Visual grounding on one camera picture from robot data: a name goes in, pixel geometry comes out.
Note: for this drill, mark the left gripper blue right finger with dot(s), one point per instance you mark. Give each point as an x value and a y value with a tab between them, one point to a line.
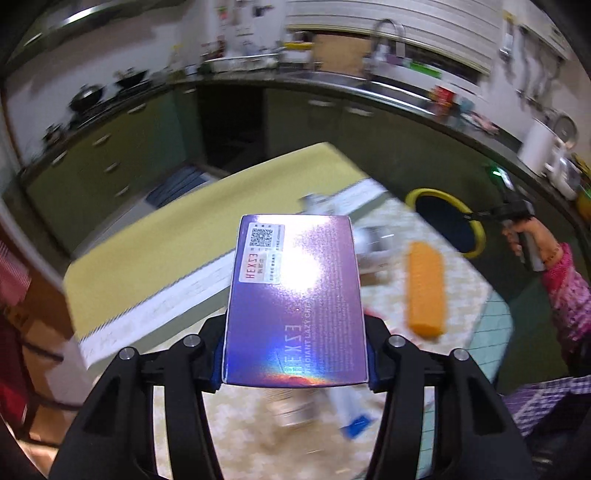
375	341

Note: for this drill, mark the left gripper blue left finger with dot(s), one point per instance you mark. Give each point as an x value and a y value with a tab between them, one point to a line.
214	334

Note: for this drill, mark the orange foam net sleeve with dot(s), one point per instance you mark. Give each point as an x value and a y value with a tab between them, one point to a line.
426	291

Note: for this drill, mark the blue white plastic wrapper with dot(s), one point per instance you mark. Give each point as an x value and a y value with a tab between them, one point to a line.
352	414

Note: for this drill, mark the purple cardboard box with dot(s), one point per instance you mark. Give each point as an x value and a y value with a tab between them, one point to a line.
295	314

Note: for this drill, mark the white pill bottle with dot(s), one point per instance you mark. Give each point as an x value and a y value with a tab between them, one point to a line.
292	407

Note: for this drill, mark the pink sleeve forearm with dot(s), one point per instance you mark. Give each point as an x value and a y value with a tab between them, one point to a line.
569	296

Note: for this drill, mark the yellow rimmed blue trash bin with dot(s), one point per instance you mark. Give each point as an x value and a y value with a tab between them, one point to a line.
451	218

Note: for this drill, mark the steel kitchen faucet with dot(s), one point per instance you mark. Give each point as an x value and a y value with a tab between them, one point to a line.
384	50

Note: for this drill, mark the person right hand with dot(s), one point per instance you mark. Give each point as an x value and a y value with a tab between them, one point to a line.
549	249

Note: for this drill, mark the white electric kettle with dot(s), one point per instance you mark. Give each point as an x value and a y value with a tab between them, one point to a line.
546	142

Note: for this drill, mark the patterned tablecloth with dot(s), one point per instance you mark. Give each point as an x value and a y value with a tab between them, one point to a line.
159	280

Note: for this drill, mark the white window blind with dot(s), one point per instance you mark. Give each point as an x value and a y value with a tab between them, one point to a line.
469	32

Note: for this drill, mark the steel sink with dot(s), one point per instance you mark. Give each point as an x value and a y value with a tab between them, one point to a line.
381	89

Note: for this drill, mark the wooden cutting board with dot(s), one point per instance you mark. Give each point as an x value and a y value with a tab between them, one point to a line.
340	53

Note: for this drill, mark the black wok left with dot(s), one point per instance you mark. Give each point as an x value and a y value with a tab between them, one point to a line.
87	97

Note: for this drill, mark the black wok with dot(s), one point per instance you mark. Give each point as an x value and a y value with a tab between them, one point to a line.
87	97
130	79

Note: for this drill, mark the black wok right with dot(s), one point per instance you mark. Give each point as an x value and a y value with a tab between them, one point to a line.
130	79

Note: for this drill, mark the dish rack with dishes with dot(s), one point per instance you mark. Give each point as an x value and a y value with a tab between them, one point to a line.
244	63

